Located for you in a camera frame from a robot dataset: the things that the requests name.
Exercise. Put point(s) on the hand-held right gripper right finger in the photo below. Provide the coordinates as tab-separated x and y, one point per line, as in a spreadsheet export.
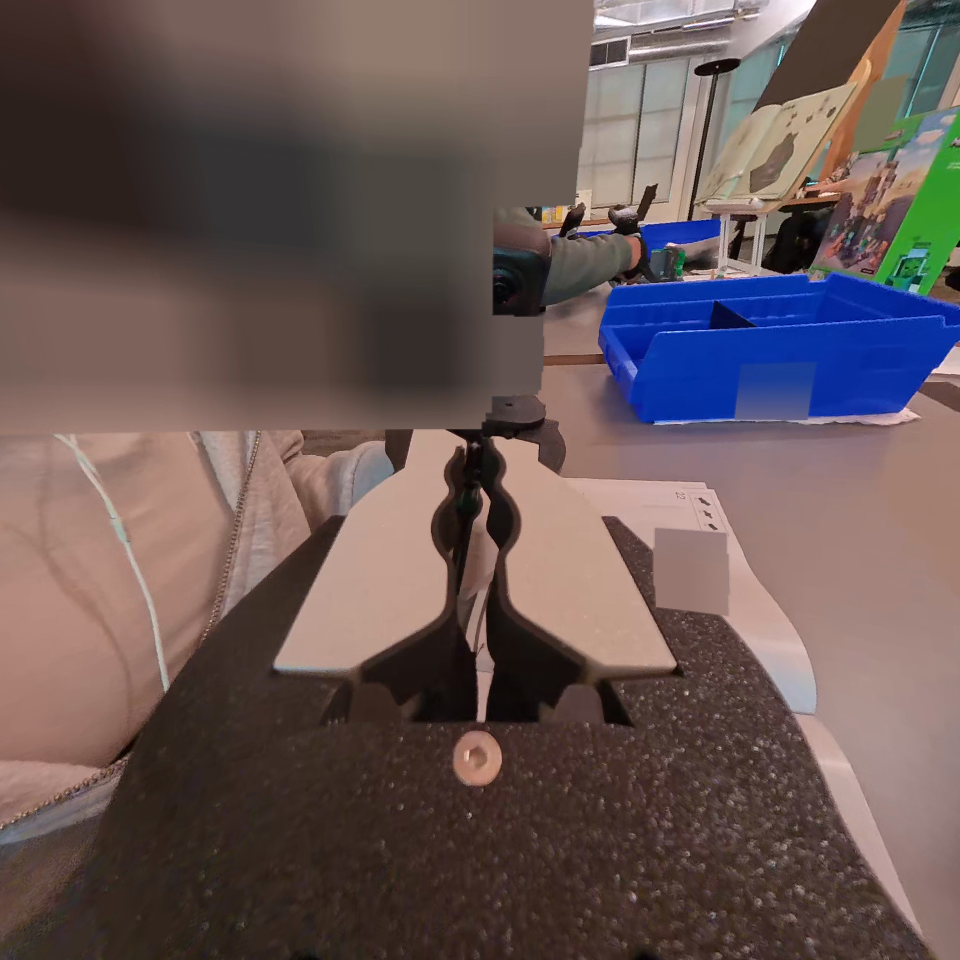
577	592

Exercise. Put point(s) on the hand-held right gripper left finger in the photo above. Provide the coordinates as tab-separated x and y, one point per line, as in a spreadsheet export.
375	585

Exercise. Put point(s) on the green and black toy stem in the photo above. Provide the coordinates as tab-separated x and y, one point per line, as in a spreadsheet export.
470	501

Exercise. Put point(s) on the another person's forearm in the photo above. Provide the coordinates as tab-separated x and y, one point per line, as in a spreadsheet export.
592	259

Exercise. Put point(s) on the grey desk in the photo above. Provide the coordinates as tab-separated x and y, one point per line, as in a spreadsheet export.
862	525

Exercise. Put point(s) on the large blue plastic bin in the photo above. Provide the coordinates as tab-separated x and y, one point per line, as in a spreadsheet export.
697	375

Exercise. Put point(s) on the green toy model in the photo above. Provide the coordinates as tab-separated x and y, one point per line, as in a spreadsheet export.
666	262

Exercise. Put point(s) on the beige zip hoodie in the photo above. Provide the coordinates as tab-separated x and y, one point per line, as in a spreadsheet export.
75	600

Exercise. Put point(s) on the white-legged background table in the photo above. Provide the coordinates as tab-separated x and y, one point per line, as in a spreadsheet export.
750	210

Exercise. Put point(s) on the white sheet under bin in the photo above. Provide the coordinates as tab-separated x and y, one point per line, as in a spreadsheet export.
862	420

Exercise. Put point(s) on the black floor lamp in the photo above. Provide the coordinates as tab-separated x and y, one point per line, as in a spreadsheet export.
709	127

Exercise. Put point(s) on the open picture book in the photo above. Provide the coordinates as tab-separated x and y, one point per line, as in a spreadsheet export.
772	150

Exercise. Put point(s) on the green toy box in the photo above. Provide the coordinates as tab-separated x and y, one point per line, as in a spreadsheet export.
900	210

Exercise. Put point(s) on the dark board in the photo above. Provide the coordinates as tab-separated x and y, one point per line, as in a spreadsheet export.
832	45

